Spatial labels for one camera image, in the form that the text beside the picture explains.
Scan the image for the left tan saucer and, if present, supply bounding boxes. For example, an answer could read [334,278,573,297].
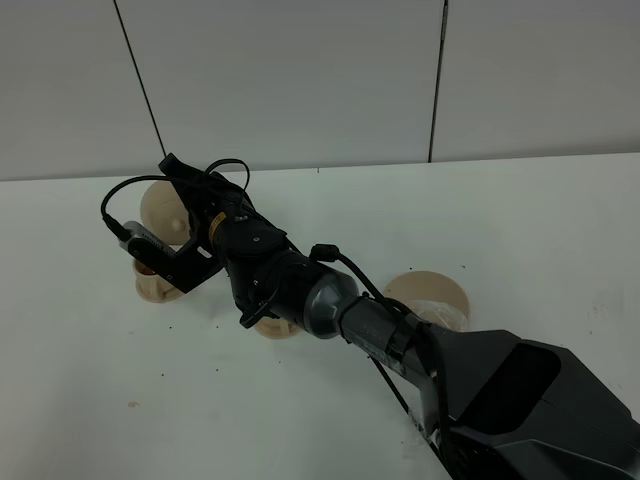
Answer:
[135,278,184,304]

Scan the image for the large tan teapot saucer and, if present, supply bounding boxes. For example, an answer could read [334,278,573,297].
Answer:
[384,271,471,332]

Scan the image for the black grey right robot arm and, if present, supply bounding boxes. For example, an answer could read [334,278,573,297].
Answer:
[160,155,639,479]

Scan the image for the black camera cable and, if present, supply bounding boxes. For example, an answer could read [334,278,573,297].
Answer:
[100,158,451,480]

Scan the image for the tan teapot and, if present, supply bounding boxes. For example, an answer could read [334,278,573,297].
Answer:
[140,181,190,246]

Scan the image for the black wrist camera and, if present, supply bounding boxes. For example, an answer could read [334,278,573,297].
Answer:
[119,221,176,280]

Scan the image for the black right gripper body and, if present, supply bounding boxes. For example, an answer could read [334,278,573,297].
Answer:
[169,170,295,295]

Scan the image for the left tan teacup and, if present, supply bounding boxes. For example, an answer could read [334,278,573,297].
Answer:
[133,260,165,303]

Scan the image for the middle tan saucer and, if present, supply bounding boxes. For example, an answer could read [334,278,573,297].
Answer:
[254,318,301,339]

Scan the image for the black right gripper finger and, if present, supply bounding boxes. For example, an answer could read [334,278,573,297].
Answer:
[159,153,204,200]

